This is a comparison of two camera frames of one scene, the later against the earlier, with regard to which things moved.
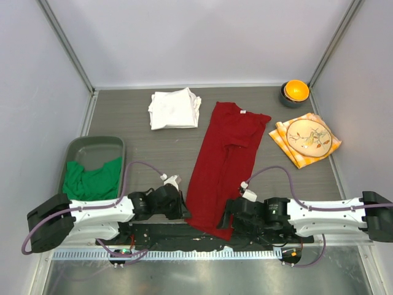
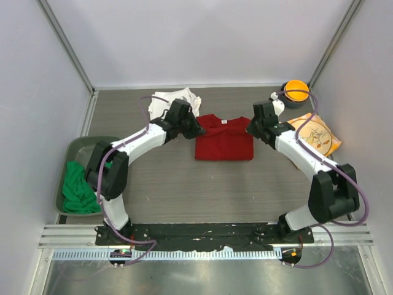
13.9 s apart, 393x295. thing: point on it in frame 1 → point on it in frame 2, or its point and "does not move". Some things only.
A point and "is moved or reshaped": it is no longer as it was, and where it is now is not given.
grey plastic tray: (93, 152) does not move
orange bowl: (296, 90) does not move
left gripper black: (181, 209) → (197, 130)
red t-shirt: (223, 169) is moved or reshaped
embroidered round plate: (309, 138) does not move
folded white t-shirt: (179, 109) does not move
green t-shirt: (100, 184) does not move
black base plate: (178, 236) does not move
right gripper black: (224, 223) → (251, 130)
